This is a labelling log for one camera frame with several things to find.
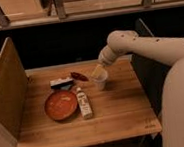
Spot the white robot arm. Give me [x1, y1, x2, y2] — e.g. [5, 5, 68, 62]
[92, 30, 184, 147]

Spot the translucent ceramic cup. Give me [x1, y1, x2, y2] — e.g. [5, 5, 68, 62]
[92, 69, 108, 90]

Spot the red pepper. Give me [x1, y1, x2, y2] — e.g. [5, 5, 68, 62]
[70, 72, 88, 82]

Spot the white tube bottle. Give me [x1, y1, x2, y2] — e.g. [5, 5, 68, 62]
[76, 88, 93, 119]

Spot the black white sponge block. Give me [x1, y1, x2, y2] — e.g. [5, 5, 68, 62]
[50, 77, 73, 90]

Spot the orange round bowl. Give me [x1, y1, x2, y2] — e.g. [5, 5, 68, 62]
[44, 90, 78, 121]

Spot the right dark side panel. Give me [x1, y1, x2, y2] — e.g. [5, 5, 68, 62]
[131, 54, 170, 114]

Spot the left wooden side panel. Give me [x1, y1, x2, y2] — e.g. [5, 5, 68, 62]
[0, 37, 28, 139]

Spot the wooden rail frame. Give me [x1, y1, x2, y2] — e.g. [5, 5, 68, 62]
[0, 0, 184, 30]

